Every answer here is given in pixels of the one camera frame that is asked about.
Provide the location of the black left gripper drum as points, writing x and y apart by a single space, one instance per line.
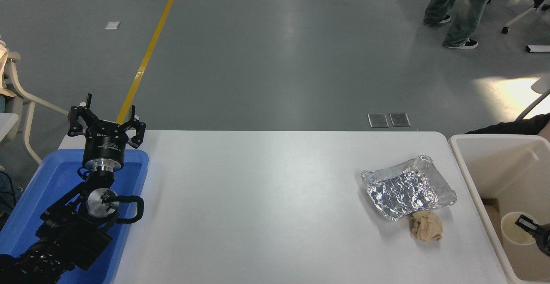
105 144

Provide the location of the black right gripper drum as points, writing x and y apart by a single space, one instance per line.
545 239

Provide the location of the white paper cup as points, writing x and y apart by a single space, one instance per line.
513 234

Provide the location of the large pale plastic bin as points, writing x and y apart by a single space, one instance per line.
507 168

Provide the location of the blue plastic tray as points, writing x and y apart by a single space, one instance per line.
47 176

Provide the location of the small white table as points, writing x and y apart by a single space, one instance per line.
6 125

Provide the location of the yellow floor tape line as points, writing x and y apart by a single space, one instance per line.
150 47

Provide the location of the white floor label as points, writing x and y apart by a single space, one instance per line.
112 25

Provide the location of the crumpled tan paper ball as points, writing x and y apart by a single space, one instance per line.
426 226

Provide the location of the crumpled silver foil tray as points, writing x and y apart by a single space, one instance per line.
404 189

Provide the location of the grey metal floor plate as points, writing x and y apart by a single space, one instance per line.
378 120
400 120

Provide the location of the white flat bar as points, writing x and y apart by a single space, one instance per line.
539 49

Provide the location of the office chair wheeled base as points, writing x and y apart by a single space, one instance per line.
522 16

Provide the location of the white tube frame chair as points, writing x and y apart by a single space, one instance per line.
28 116

